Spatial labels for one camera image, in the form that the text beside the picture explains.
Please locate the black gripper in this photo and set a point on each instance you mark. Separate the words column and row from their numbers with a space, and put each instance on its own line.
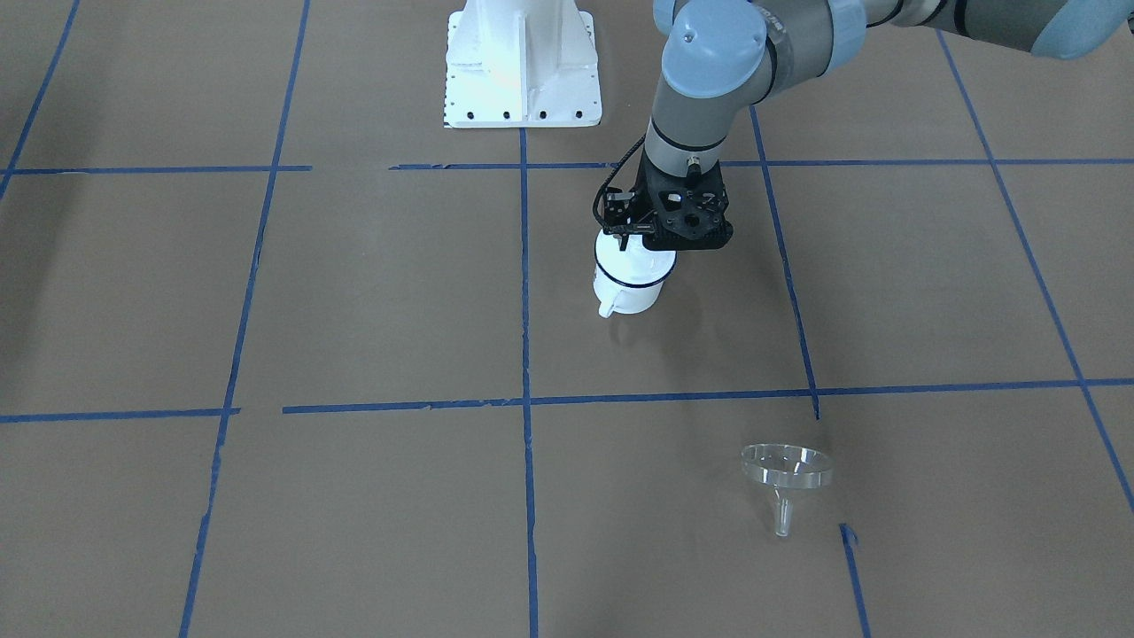
column 619, row 213

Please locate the white enamel mug lid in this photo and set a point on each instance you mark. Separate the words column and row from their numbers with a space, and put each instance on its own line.
column 633, row 267

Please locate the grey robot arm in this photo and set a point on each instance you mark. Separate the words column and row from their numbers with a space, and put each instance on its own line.
column 720, row 57

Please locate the white enamel mug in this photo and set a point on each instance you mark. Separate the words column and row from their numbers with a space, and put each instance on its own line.
column 614, row 299

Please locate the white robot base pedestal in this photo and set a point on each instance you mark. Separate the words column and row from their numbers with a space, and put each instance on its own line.
column 521, row 64

